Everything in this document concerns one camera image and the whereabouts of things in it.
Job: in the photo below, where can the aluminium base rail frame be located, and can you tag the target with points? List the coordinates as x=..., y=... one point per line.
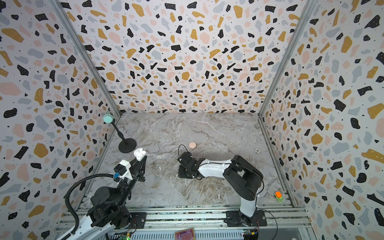
x=274, y=222

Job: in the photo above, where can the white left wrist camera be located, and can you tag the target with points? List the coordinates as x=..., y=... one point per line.
x=122, y=171

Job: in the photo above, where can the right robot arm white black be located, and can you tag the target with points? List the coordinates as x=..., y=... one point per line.
x=243, y=177

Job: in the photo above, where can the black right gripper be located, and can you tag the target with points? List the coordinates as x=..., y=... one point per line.
x=186, y=163

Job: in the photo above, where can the aluminium corner post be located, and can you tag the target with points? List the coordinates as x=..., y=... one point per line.
x=66, y=23
x=306, y=14

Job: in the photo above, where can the pink round earbud case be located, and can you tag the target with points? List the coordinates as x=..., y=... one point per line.
x=192, y=145

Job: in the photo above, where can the black microphone stand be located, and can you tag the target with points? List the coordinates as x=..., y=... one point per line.
x=127, y=145

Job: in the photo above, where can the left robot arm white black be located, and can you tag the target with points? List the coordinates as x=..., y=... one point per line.
x=109, y=211

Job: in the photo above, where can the pink circuit board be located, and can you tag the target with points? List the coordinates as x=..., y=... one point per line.
x=188, y=234

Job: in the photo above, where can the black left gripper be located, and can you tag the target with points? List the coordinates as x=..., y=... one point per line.
x=136, y=169

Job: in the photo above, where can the aluminium corner post left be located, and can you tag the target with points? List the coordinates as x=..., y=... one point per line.
x=66, y=23

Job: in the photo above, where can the green microphone head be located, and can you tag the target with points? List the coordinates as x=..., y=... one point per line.
x=108, y=118

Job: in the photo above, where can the orange green toy truck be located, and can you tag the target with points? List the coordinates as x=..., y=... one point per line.
x=279, y=196

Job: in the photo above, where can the white earbud charging case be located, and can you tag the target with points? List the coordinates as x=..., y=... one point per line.
x=139, y=154

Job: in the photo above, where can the aluminium corner post right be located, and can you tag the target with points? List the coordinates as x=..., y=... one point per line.
x=306, y=14

